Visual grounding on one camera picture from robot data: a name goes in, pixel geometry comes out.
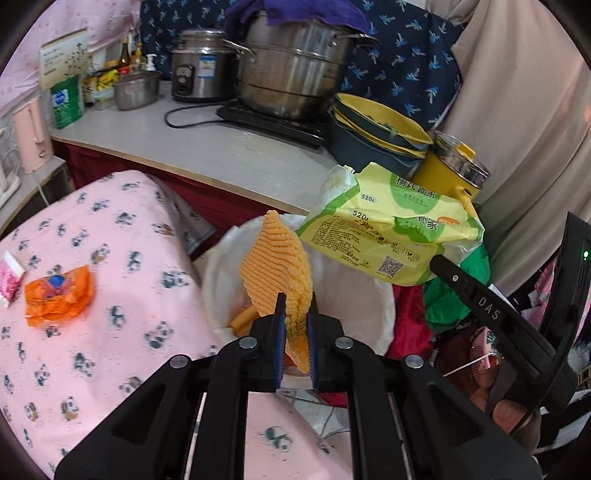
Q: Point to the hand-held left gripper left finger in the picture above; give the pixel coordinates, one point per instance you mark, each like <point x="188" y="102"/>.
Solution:
<point x="278" y="341"/>

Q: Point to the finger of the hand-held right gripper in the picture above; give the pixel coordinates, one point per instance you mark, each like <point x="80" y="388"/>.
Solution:
<point x="489" y="309"/>

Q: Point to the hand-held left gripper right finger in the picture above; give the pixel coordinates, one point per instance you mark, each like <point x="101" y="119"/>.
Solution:
<point x="314" y="346"/>

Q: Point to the long orange foam fruit net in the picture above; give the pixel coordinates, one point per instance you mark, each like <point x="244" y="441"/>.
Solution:
<point x="244" y="321"/>

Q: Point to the white lined trash bin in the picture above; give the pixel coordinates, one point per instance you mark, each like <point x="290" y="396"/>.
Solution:
<point x="351" y="295"/>

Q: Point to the triangular orange foam fruit net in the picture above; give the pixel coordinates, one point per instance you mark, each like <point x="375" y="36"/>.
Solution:
<point x="277" y="263"/>

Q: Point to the yellow-green tissue pack wrapper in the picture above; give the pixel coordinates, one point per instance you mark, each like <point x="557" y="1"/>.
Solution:
<point x="392" y="230"/>

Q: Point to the person's right hand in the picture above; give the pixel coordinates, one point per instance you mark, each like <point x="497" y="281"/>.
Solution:
<point x="510" y="413"/>

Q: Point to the green plastic bag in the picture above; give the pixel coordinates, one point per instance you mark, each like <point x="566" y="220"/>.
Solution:
<point x="448" y="300"/>

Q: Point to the red plastic bag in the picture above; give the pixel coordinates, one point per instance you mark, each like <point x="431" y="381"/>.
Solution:
<point x="411" y="323"/>

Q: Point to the yellow pot with steel lid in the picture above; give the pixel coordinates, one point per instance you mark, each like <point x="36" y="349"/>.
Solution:
<point x="443" y="170"/>

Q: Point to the pink panda print tablecloth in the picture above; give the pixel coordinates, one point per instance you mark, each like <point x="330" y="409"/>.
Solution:
<point x="115" y="346"/>

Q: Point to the beige curtain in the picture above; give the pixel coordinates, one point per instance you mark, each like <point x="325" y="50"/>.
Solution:
<point x="517" y="115"/>

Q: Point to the stack of blue yellow pans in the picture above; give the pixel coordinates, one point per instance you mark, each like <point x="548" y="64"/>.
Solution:
<point x="369" y="134"/>

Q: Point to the black induction cooker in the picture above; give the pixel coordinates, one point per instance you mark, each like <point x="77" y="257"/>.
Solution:
<point x="277" y="127"/>

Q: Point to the orange crumpled snack wrapper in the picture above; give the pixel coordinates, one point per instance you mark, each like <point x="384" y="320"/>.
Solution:
<point x="57" y="295"/>

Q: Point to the blue leaf print curtain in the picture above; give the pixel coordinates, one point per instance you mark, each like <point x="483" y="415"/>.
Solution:
<point x="406" y="60"/>

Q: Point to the steel steamer pot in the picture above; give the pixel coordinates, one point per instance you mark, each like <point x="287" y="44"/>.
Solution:
<point x="295" y="69"/>

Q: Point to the pink printed paper cup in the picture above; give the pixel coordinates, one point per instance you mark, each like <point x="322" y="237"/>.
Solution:
<point x="9" y="277"/>

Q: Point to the steel rice cooker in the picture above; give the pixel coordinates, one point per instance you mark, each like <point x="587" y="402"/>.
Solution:
<point x="203" y="69"/>

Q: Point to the steel bowl with lid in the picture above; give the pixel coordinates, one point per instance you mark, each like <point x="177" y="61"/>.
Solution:
<point x="136" y="90"/>

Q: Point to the cluster of condiment bottles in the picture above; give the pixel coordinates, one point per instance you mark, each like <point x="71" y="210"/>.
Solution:
<point x="106" y="78"/>

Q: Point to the green can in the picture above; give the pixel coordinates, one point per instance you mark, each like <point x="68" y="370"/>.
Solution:
<point x="67" y="104"/>

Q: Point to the pink electric kettle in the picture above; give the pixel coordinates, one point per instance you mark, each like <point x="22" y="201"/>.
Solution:
<point x="32" y="134"/>

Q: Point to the purple cloth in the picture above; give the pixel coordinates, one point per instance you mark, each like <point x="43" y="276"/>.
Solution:
<point x="304" y="11"/>

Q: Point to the white floral print carton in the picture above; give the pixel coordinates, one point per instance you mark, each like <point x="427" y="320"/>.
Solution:
<point x="64" y="57"/>

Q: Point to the pink floral curtain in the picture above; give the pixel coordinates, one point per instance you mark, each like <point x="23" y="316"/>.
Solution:
<point x="69" y="23"/>

